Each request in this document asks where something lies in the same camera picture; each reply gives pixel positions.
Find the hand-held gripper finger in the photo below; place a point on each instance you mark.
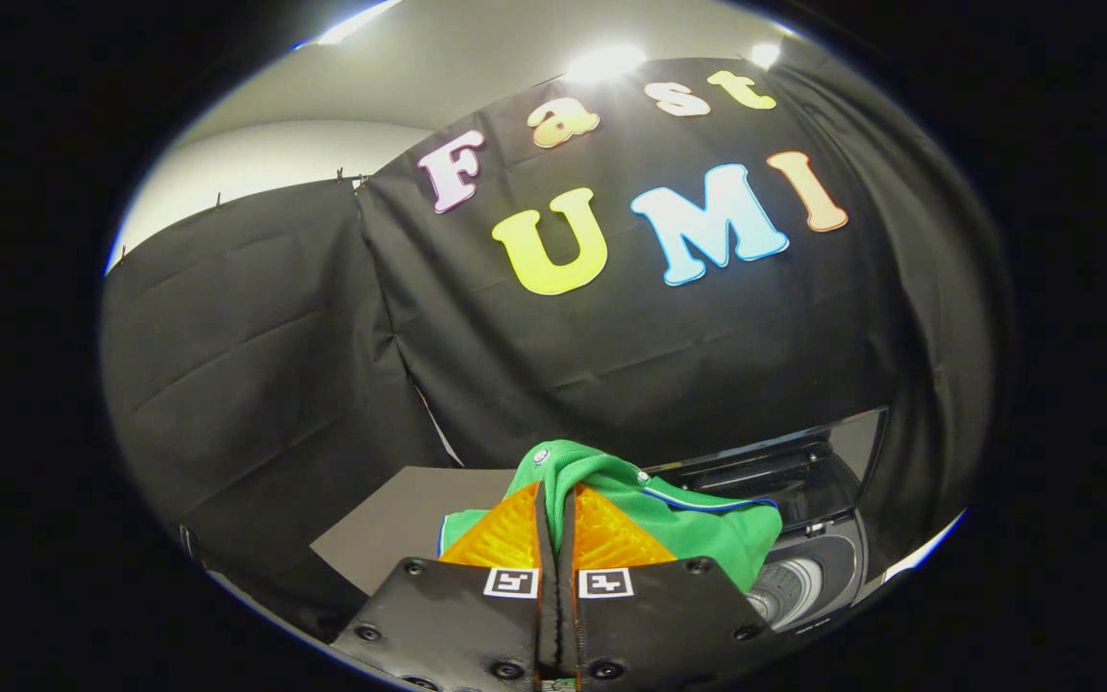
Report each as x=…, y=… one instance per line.
x=567, y=596
x=547, y=596

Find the green polo shirt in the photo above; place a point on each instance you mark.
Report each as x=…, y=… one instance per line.
x=707, y=533

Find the dark washing machine lid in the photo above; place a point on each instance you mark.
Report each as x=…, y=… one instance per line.
x=803, y=471

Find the black backdrop cloth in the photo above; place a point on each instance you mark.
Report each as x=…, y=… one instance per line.
x=611, y=356

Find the ceiling light panel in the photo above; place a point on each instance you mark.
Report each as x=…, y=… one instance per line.
x=604, y=62

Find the small ceiling light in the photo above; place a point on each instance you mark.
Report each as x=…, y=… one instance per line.
x=765, y=54

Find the large bright ceiling light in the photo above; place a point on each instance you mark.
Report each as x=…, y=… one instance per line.
x=354, y=21

